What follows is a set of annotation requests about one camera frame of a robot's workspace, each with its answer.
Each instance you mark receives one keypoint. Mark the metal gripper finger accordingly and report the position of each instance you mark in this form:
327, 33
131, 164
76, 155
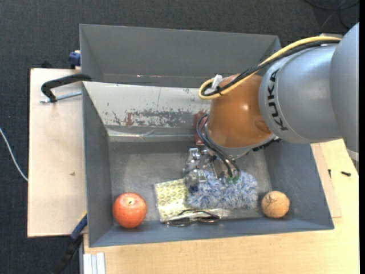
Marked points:
190, 160
194, 180

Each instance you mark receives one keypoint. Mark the yellow green patterned cloth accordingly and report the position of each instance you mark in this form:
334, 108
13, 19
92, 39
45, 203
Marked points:
169, 195

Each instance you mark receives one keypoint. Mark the blue and white fluffy cloth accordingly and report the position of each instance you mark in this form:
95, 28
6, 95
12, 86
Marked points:
228, 194

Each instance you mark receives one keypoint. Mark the red-brown flat block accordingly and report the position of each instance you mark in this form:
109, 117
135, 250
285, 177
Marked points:
198, 124

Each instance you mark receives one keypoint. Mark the dark sunglasses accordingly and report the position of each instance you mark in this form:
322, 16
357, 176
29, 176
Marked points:
196, 220

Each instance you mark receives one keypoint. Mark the grey metal bin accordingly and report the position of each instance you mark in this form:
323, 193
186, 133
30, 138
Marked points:
137, 167

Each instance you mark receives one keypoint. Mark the red apple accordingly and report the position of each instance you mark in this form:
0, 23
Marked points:
129, 210

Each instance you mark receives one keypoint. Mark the tan ball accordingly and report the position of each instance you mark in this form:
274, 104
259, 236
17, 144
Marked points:
275, 204

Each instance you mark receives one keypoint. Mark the pale wood board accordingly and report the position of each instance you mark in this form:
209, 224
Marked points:
55, 153

